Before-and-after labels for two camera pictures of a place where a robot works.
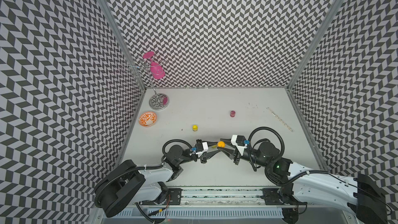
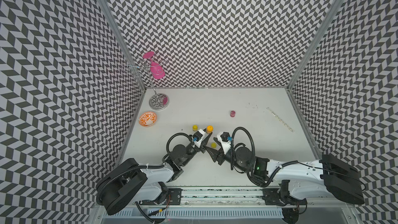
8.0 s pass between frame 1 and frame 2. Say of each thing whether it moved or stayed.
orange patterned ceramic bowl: stayed
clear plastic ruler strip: stayed
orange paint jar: moved
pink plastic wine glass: stayed
